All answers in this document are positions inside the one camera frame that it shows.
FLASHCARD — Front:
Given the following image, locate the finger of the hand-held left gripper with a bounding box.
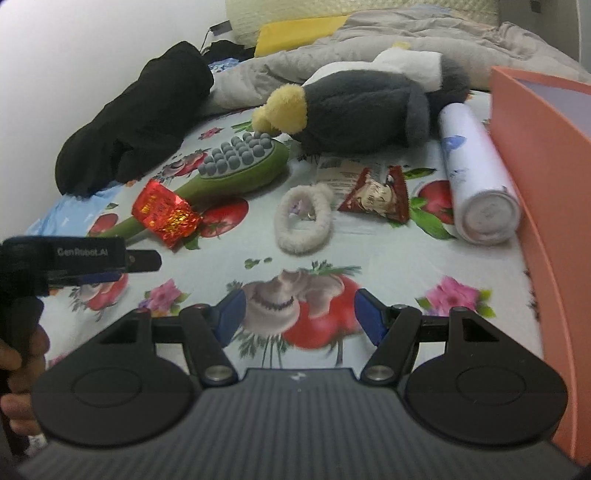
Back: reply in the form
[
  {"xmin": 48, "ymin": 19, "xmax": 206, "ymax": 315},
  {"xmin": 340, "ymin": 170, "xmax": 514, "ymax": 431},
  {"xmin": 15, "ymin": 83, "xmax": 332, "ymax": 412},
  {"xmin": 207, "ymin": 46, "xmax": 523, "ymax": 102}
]
[
  {"xmin": 48, "ymin": 271, "xmax": 125, "ymax": 287},
  {"xmin": 126, "ymin": 250, "xmax": 162, "ymax": 274}
]

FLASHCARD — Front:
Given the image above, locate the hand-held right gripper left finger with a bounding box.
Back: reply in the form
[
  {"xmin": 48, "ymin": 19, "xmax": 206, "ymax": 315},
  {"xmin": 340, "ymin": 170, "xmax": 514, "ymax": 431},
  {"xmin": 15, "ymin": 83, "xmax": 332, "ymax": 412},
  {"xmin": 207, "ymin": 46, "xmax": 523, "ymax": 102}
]
[{"xmin": 99, "ymin": 288, "xmax": 247, "ymax": 384}]

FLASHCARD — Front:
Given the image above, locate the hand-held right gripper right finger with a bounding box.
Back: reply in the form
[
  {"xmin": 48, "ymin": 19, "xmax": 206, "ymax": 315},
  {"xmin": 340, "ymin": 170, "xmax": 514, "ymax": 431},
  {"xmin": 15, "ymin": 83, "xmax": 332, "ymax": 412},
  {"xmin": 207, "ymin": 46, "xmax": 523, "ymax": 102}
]
[{"xmin": 353, "ymin": 288, "xmax": 502, "ymax": 384}]

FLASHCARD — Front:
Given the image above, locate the white fluffy scrunchie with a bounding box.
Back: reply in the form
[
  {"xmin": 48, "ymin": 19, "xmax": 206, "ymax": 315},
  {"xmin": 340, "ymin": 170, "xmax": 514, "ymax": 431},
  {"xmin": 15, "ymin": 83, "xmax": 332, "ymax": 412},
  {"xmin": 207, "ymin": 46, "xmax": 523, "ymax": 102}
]
[{"xmin": 273, "ymin": 182, "xmax": 334, "ymax": 256}]

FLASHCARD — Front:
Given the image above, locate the grey penguin plush toy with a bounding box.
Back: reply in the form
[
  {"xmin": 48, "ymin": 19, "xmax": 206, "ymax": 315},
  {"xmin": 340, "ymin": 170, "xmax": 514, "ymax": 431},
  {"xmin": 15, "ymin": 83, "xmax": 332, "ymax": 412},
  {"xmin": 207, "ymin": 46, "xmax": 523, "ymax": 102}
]
[{"xmin": 252, "ymin": 46, "xmax": 472, "ymax": 155}]

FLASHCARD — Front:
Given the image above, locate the pink box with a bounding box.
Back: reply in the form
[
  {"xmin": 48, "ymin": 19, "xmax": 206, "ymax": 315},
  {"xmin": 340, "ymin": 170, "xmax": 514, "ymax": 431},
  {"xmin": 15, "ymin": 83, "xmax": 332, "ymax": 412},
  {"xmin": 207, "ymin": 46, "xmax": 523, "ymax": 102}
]
[{"xmin": 488, "ymin": 65, "xmax": 591, "ymax": 462}]

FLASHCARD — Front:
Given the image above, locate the person's left hand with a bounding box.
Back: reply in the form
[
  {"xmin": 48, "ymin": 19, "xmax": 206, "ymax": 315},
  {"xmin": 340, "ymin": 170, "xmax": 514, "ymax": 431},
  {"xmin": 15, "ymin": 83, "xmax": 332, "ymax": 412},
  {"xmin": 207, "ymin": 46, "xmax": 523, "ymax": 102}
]
[{"xmin": 0, "ymin": 323, "xmax": 51, "ymax": 439}]

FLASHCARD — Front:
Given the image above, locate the blue plastic bag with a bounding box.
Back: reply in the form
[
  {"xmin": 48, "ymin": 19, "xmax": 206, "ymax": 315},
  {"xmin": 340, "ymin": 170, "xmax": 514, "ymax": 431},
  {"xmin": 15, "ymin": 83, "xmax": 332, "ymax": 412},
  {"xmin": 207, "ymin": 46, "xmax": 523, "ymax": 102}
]
[{"xmin": 25, "ymin": 185, "xmax": 121, "ymax": 236}]

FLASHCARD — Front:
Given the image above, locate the red foil packet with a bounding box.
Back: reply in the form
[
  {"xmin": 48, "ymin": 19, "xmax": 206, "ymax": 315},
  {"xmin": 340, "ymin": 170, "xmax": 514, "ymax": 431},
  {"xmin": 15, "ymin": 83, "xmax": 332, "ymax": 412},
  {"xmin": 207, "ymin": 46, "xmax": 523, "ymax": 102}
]
[{"xmin": 131, "ymin": 179, "xmax": 204, "ymax": 252}]

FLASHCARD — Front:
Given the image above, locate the fruit print bed sheet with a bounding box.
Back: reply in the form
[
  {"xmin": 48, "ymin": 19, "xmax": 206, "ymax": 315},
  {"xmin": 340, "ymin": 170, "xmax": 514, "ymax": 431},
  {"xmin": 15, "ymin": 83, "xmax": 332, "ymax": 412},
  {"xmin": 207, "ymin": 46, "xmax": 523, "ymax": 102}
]
[{"xmin": 23, "ymin": 90, "xmax": 546, "ymax": 370}]

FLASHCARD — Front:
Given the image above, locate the brown snack packet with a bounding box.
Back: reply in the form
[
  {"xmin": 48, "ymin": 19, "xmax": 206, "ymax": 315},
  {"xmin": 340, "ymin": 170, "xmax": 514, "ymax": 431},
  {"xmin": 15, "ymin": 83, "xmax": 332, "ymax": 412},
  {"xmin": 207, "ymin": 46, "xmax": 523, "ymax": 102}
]
[{"xmin": 337, "ymin": 165, "xmax": 409, "ymax": 224}]

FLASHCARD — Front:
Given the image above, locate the green massage brush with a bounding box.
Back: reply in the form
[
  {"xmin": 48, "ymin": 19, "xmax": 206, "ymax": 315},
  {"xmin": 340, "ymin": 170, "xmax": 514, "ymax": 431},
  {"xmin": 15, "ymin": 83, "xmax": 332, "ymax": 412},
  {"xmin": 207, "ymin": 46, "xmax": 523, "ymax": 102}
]
[{"xmin": 108, "ymin": 131, "xmax": 291, "ymax": 245}]

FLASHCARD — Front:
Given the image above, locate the black clothing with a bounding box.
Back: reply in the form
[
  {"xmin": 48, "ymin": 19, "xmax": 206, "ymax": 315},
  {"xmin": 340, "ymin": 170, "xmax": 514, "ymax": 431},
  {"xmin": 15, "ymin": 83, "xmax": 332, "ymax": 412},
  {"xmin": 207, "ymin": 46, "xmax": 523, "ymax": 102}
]
[{"xmin": 54, "ymin": 41, "xmax": 215, "ymax": 199}]

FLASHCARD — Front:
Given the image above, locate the white spray can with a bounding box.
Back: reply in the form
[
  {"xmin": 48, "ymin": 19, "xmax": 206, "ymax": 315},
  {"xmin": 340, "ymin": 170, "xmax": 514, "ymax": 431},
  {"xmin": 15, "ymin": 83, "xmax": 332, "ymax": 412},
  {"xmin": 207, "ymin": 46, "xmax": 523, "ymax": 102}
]
[{"xmin": 436, "ymin": 102, "xmax": 522, "ymax": 245}]

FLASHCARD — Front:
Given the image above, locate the blue printed packet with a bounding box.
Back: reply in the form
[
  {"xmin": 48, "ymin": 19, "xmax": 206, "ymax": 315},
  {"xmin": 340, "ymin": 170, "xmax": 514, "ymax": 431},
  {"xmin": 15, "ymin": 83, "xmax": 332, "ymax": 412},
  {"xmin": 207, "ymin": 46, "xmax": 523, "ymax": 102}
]
[{"xmin": 208, "ymin": 58, "xmax": 243, "ymax": 75}]

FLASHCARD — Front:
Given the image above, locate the black bag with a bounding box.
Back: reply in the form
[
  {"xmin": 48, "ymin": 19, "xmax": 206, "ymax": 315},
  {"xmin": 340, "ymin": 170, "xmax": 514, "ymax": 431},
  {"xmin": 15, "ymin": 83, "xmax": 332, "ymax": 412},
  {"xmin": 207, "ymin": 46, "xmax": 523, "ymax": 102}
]
[{"xmin": 203, "ymin": 41, "xmax": 256, "ymax": 63}]

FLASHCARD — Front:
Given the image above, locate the yellow pillow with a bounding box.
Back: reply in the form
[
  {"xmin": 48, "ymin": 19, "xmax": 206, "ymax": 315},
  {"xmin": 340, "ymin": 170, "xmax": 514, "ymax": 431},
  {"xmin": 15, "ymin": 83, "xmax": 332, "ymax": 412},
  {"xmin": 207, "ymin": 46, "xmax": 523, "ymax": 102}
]
[{"xmin": 254, "ymin": 15, "xmax": 352, "ymax": 58}]

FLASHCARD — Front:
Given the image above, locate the grey duvet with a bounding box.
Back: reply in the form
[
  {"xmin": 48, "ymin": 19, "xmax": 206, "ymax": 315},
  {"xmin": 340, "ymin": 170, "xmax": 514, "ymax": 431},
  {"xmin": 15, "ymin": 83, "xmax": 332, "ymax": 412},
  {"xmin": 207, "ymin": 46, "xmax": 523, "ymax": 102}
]
[{"xmin": 203, "ymin": 11, "xmax": 585, "ymax": 118}]

